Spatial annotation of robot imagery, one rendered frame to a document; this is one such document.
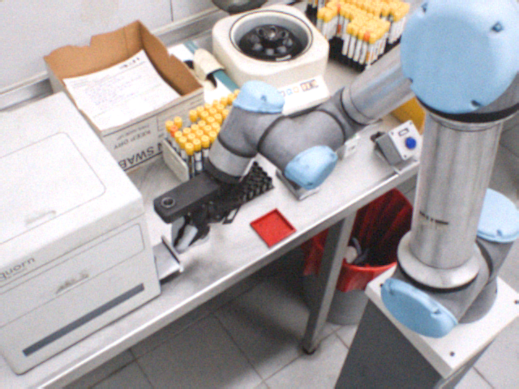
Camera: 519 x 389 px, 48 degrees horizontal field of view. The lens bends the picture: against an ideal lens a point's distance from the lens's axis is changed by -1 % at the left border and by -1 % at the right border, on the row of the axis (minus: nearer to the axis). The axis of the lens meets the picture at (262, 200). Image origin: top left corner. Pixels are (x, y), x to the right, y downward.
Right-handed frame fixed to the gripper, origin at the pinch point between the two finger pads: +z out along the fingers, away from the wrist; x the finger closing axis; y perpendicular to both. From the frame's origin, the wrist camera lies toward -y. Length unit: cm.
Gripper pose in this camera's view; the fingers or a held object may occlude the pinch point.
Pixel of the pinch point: (173, 249)
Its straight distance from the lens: 110.9
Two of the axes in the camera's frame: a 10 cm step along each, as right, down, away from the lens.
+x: -5.9, -6.5, 4.7
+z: -4.4, 7.5, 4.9
